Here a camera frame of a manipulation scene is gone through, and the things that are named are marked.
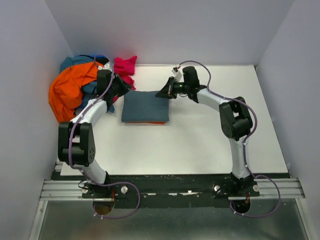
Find black garment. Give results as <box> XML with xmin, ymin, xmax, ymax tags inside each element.
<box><xmin>98</xmin><ymin>57</ymin><xmax>109</xmax><ymax>65</ymax></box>

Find grey-blue t-shirt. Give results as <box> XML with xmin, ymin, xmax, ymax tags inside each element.
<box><xmin>121</xmin><ymin>90</ymin><xmax>169</xmax><ymax>124</ymax></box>

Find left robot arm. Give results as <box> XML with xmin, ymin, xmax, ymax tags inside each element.
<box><xmin>58</xmin><ymin>69</ymin><xmax>132</xmax><ymax>194</ymax></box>

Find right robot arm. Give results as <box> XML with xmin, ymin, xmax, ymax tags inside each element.
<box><xmin>155</xmin><ymin>65</ymin><xmax>253</xmax><ymax>194</ymax></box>

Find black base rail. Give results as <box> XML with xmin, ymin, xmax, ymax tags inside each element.
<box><xmin>82</xmin><ymin>174</ymin><xmax>260</xmax><ymax>209</ymax></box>

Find magenta t-shirt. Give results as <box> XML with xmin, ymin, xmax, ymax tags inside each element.
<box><xmin>113</xmin><ymin>55</ymin><xmax>138</xmax><ymax>90</ymax></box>

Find aluminium extrusion frame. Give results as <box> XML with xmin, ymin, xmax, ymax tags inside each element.
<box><xmin>27</xmin><ymin>119</ymin><xmax>306</xmax><ymax>240</ymax></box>

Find orange t-shirt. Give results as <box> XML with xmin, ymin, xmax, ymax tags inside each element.
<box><xmin>125</xmin><ymin>121</ymin><xmax>166</xmax><ymax>125</ymax></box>
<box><xmin>48</xmin><ymin>62</ymin><xmax>98</xmax><ymax>123</ymax></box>

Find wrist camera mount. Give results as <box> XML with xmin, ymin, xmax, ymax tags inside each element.
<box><xmin>171</xmin><ymin>65</ymin><xmax>183</xmax><ymax>82</ymax></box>
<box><xmin>97</xmin><ymin>62</ymin><xmax>113</xmax><ymax>72</ymax></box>

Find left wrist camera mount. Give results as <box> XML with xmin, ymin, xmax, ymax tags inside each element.
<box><xmin>97</xmin><ymin>62</ymin><xmax>113</xmax><ymax>72</ymax></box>

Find crumpled orange t-shirt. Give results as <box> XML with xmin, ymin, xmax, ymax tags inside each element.
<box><xmin>48</xmin><ymin>62</ymin><xmax>98</xmax><ymax>123</ymax></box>

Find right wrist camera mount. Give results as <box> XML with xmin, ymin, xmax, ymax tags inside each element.
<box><xmin>171</xmin><ymin>65</ymin><xmax>183</xmax><ymax>82</ymax></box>

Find teal blue t-shirt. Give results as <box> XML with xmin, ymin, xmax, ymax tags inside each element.
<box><xmin>59</xmin><ymin>55</ymin><xmax>116</xmax><ymax>113</ymax></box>

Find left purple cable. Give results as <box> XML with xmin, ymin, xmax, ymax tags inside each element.
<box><xmin>68</xmin><ymin>54</ymin><xmax>142</xmax><ymax>220</ymax></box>

